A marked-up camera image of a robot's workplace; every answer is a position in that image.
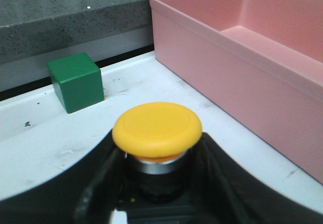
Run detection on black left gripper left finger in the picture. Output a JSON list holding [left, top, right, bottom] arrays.
[[1, 133, 124, 223]]

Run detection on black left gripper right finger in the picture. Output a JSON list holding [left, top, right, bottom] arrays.
[[191, 133, 322, 223]]

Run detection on yellow mushroom push button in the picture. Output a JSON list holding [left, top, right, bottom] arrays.
[[112, 102, 202, 203]]

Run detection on green cube block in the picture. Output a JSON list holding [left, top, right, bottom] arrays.
[[47, 52, 104, 114]]

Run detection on pink plastic bin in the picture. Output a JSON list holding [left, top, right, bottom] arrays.
[[149, 0, 322, 182]]

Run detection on grey stone counter shelf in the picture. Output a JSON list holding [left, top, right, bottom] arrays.
[[1, 0, 151, 64]]

